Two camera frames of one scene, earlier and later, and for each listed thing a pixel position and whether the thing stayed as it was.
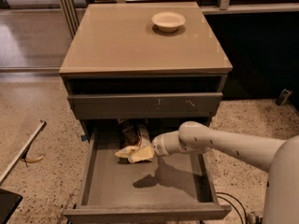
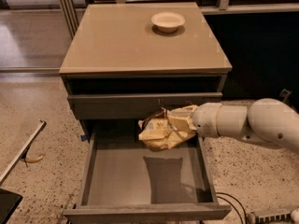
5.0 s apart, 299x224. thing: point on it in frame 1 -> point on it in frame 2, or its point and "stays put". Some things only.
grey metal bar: [41, 127] stays put
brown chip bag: [133, 132] -> [157, 133]
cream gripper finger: [127, 151] -> [186, 111]
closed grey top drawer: [152, 105] stays put
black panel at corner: [9, 203] stays put
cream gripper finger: [144, 155] -> [181, 124]
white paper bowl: [168, 21] stays put
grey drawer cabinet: [144, 61] stays put
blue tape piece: [83, 137] stays put
